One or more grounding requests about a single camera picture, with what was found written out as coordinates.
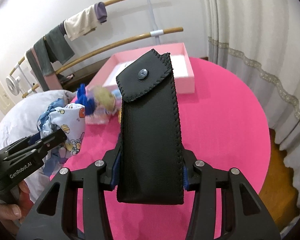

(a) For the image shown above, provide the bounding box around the grey pink hanging garment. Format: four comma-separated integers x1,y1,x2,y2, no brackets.
26,48,62,91

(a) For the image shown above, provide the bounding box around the pastel organza scrunchie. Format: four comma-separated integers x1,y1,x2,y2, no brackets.
85,86,122,125

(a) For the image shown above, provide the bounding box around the blue knitted cloth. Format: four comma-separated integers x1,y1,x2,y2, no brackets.
75,83,96,116

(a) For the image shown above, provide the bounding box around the pink round table mat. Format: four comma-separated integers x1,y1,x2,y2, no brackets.
50,56,272,240

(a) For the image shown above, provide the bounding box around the grey quilted duvet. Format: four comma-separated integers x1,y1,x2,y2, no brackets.
0,90,75,203

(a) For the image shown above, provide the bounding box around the purple cloth on barre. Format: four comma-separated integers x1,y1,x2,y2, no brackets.
94,2,108,23

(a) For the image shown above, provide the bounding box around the dark green hanging cloth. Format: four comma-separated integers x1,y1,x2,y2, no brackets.
33,24,75,75

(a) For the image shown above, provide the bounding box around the wooden ballet barre stand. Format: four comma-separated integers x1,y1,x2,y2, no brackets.
9,0,184,99

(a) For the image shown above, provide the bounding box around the left human hand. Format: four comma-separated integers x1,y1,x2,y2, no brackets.
0,180,33,236

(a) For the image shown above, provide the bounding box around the cream cloth on barre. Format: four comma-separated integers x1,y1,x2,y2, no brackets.
63,5,101,41

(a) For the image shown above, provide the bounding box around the printed blue baby cloth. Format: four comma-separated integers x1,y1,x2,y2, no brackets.
37,98,85,177

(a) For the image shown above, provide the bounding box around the white curtain with trim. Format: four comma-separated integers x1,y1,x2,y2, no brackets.
204,0,300,208

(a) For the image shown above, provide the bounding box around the low bench cabinet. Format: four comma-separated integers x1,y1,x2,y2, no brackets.
57,57,111,93

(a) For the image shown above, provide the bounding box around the small white fan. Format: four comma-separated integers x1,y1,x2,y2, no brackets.
6,75,21,96

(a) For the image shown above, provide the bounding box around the black leather pouch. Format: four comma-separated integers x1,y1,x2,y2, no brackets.
116,49,184,205

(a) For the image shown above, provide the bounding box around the pink shallow box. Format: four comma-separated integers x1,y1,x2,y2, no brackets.
86,42,196,94

